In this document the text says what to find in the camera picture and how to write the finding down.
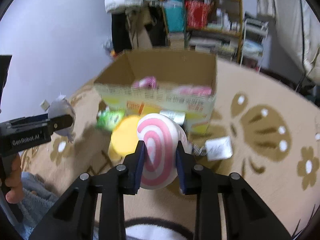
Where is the green tissue pack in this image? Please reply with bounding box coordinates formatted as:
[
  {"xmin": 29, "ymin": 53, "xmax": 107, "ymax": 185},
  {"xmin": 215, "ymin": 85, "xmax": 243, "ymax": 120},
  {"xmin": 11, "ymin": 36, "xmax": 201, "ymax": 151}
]
[{"xmin": 96, "ymin": 107, "xmax": 125, "ymax": 132}]

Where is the beige trench coat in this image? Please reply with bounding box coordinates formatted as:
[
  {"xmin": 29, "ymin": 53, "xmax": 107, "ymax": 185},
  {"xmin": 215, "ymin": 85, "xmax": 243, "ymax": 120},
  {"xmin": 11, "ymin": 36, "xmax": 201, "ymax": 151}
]
[{"xmin": 126, "ymin": 7, "xmax": 153, "ymax": 49}]

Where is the yellow plush toy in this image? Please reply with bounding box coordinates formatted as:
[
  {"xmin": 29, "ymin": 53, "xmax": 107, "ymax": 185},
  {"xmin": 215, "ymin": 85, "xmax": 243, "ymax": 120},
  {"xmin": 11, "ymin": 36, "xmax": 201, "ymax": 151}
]
[{"xmin": 107, "ymin": 115, "xmax": 141, "ymax": 162}]

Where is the cream hanging duvet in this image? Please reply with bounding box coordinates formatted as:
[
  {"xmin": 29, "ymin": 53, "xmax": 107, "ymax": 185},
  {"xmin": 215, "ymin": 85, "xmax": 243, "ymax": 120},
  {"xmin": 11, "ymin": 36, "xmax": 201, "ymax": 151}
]
[{"xmin": 257, "ymin": 0, "xmax": 319, "ymax": 84}]

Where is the red gift bag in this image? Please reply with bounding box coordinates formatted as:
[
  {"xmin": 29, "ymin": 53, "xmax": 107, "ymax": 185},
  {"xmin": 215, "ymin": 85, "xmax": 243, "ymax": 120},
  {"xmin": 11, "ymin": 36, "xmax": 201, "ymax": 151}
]
[{"xmin": 185, "ymin": 0, "xmax": 214, "ymax": 29}]

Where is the white wall socket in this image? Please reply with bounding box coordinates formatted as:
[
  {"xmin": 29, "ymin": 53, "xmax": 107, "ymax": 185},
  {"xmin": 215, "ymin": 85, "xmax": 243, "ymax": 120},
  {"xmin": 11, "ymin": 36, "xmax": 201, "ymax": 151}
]
[{"xmin": 40, "ymin": 99, "xmax": 50, "ymax": 112}]

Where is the person's left hand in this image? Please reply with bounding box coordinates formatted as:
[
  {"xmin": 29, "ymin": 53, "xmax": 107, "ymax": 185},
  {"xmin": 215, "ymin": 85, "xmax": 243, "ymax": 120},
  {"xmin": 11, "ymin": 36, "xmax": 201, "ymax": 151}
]
[{"xmin": 1, "ymin": 153, "xmax": 24, "ymax": 204}]

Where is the open cardboard box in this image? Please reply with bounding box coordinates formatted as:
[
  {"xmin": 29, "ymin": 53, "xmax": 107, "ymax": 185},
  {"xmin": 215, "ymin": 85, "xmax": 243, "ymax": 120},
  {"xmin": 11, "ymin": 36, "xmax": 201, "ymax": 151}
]
[{"xmin": 94, "ymin": 48, "xmax": 217, "ymax": 134}]

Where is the white trolley cart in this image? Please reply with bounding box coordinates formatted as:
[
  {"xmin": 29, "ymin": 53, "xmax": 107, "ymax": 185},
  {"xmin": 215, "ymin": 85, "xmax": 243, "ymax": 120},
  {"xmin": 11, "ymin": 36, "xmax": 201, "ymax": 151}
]
[{"xmin": 240, "ymin": 17, "xmax": 268, "ymax": 72}]

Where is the white paper tag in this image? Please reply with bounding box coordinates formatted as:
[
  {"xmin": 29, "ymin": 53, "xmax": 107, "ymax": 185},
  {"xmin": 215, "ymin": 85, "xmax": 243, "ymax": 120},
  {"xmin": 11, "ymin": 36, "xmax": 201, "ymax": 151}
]
[{"xmin": 205, "ymin": 136, "xmax": 233, "ymax": 161}]

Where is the pink plush toy left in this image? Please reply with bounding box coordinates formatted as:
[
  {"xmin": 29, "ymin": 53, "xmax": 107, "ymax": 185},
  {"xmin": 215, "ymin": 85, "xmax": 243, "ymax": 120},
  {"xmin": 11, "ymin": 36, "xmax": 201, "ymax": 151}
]
[{"xmin": 131, "ymin": 76, "xmax": 157, "ymax": 89}]

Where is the black and white carton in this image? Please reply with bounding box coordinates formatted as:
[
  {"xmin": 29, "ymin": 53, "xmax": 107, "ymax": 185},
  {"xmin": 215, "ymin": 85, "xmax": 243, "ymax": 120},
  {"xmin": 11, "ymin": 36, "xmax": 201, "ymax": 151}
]
[{"xmin": 160, "ymin": 110, "xmax": 185, "ymax": 126}]

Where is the stack of books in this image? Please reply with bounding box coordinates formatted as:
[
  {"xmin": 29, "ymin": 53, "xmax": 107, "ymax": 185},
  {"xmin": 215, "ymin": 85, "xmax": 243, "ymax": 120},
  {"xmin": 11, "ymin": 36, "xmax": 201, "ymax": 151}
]
[{"xmin": 168, "ymin": 30, "xmax": 239, "ymax": 61}]

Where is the plastic bag of toys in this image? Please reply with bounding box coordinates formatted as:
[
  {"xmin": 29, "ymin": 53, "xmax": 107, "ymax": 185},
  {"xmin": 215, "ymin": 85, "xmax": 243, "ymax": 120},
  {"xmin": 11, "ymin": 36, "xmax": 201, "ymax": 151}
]
[{"xmin": 103, "ymin": 39, "xmax": 117, "ymax": 58}]

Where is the beige patterned round rug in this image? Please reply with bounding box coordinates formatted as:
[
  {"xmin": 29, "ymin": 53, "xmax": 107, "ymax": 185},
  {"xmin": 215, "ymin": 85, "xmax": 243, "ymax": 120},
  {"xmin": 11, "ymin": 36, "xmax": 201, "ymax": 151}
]
[{"xmin": 22, "ymin": 61, "xmax": 319, "ymax": 239}]

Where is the pink swirl plush cushion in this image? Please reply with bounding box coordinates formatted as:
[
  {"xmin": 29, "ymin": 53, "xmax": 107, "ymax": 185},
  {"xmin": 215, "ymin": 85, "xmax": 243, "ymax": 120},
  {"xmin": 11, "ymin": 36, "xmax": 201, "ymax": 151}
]
[{"xmin": 137, "ymin": 113, "xmax": 190, "ymax": 190}]

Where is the pink plush toy right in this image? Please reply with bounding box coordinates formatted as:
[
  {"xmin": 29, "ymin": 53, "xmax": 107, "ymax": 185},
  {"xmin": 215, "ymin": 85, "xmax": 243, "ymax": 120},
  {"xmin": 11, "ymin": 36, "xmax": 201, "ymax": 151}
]
[{"xmin": 171, "ymin": 85, "xmax": 212, "ymax": 96}]

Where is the pink plush toy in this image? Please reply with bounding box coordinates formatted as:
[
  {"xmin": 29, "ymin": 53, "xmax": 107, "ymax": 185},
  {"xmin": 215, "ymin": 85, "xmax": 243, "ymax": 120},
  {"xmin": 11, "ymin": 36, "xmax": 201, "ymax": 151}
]
[
  {"xmin": 171, "ymin": 85, "xmax": 212, "ymax": 96},
  {"xmin": 131, "ymin": 76, "xmax": 157, "ymax": 89}
]

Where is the teal bag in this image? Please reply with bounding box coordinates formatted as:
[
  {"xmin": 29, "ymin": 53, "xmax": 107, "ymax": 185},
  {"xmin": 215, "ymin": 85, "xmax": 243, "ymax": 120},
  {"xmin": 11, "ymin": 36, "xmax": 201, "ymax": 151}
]
[{"xmin": 164, "ymin": 0, "xmax": 184, "ymax": 33}]

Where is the wooden shelf unit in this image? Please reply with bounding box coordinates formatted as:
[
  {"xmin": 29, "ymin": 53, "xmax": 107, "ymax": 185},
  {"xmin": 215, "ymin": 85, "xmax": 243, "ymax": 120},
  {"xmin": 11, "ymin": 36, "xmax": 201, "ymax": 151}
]
[{"xmin": 154, "ymin": 0, "xmax": 244, "ymax": 62}]

